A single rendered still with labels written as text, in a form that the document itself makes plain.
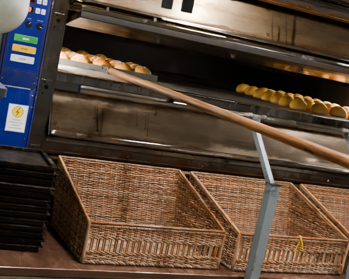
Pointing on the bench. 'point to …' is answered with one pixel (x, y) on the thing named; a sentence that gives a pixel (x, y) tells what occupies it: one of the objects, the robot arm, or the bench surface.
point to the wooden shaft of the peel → (342, 160)
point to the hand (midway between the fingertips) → (176, 6)
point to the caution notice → (16, 118)
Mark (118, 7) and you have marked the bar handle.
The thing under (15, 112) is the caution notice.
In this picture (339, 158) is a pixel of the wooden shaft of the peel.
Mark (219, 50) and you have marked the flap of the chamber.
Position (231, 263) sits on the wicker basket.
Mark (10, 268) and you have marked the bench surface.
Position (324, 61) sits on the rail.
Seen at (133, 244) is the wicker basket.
